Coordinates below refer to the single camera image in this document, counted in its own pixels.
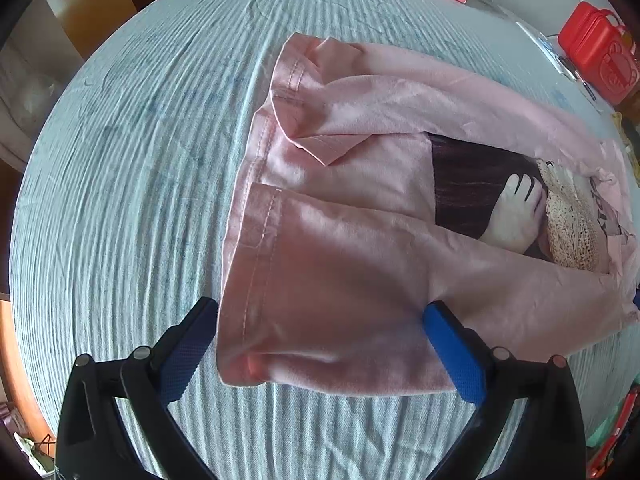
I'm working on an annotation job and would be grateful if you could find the black pen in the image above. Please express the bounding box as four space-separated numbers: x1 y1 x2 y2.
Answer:
560 56 599 102

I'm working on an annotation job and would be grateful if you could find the clear plastic bag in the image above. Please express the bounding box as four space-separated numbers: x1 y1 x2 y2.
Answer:
515 19 607 114

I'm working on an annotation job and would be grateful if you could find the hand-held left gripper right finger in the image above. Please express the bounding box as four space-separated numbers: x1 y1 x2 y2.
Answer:
422 301 587 480

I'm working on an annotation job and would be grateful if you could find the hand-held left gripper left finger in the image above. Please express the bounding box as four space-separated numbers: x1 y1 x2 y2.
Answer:
55 296 220 480

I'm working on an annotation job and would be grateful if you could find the red small suitcase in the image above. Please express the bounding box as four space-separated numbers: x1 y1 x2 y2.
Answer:
557 1 640 107

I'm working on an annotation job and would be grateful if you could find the pink printed t-shirt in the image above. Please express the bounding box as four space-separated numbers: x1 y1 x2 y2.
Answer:
216 32 640 396

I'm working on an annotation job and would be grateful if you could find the white plastic bag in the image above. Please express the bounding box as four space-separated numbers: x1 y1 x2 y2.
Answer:
0 55 57 161

